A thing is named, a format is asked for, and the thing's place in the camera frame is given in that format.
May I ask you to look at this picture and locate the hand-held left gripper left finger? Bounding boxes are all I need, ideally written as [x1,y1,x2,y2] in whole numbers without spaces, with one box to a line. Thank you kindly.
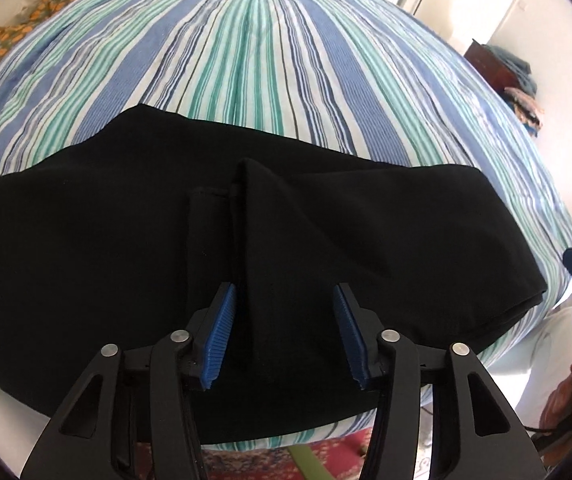
[21,282,239,480]

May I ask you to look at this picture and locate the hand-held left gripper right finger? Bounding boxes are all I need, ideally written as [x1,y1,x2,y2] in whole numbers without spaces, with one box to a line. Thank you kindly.
[333,282,542,480]

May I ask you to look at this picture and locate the black pants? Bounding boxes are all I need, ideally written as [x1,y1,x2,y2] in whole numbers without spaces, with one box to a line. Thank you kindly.
[0,104,549,445]

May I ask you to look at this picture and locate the person's right hand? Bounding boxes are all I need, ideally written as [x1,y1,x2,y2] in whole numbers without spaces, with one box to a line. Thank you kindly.
[541,360,572,435]

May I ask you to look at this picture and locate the patterned rug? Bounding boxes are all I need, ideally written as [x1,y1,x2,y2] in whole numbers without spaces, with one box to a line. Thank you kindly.
[136,427,384,480]

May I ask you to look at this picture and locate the green strip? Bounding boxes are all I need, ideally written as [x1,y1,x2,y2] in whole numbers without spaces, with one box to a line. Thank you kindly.
[286,442,333,480]

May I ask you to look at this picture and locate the multicoloured clothes pile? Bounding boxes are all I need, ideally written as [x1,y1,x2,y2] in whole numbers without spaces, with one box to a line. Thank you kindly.
[503,87,545,137]

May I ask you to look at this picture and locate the blue folded clothes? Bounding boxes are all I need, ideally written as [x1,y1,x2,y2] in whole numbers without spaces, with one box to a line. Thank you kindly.
[486,45,538,97]

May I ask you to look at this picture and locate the brown wooden dresser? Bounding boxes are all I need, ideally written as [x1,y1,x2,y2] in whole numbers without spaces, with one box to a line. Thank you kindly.
[466,39,509,96]

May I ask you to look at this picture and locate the striped bed sheet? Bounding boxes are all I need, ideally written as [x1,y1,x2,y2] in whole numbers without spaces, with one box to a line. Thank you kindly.
[0,0,572,453]

